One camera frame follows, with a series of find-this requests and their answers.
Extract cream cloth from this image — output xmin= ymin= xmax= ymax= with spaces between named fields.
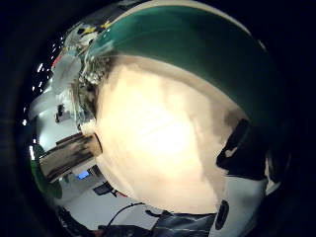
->
xmin=80 ymin=54 xmax=251 ymax=215

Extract black cable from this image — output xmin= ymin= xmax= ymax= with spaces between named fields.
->
xmin=104 ymin=201 xmax=146 ymax=231

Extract black chair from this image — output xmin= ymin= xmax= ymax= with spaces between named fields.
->
xmin=92 ymin=181 xmax=117 ymax=198

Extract flowers in clear wrap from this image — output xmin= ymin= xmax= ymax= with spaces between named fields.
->
xmin=70 ymin=48 xmax=115 ymax=132

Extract blue lit screen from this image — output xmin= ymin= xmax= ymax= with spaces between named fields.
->
xmin=76 ymin=170 xmax=91 ymax=181

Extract brown wooden beam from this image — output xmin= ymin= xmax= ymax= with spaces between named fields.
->
xmin=39 ymin=132 xmax=104 ymax=183

